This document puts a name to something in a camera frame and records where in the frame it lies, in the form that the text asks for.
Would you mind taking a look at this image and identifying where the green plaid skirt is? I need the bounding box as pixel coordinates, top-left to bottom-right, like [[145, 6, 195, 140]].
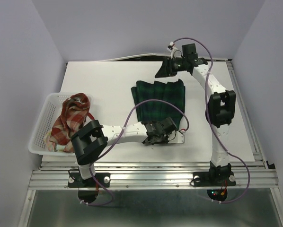
[[131, 79, 186, 128]]

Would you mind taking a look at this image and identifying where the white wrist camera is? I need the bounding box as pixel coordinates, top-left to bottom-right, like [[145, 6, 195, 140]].
[[168, 131, 185, 144], [167, 42, 178, 59]]

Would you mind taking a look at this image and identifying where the red plaid skirt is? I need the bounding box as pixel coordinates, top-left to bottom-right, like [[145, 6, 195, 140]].
[[44, 93, 94, 153]]

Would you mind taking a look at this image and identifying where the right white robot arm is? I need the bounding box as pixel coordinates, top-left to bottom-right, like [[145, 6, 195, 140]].
[[155, 42, 236, 184]]

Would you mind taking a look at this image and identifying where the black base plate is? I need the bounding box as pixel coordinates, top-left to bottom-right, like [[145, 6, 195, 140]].
[[64, 171, 111, 189], [190, 172, 236, 187]]

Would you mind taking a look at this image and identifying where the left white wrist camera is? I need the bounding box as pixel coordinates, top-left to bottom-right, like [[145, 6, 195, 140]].
[[168, 131, 185, 144]]

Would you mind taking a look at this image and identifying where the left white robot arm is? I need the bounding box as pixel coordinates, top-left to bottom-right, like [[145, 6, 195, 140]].
[[71, 117, 182, 186]]

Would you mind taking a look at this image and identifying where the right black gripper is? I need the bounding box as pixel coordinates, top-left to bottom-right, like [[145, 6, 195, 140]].
[[153, 57, 186, 79]]

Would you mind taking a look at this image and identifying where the aluminium frame rail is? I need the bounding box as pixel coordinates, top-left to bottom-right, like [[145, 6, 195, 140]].
[[28, 161, 279, 190]]

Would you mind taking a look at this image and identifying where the white plastic basket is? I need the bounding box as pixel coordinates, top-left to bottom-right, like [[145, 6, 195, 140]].
[[28, 92, 95, 157]]

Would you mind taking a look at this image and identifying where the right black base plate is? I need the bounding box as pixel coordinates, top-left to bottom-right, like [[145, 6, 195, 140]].
[[190, 172, 236, 187]]

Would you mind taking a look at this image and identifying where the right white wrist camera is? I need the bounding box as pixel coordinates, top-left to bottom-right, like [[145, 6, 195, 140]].
[[167, 42, 178, 59]]

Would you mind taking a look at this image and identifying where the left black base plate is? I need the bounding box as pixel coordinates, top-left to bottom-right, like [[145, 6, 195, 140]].
[[64, 171, 111, 189]]

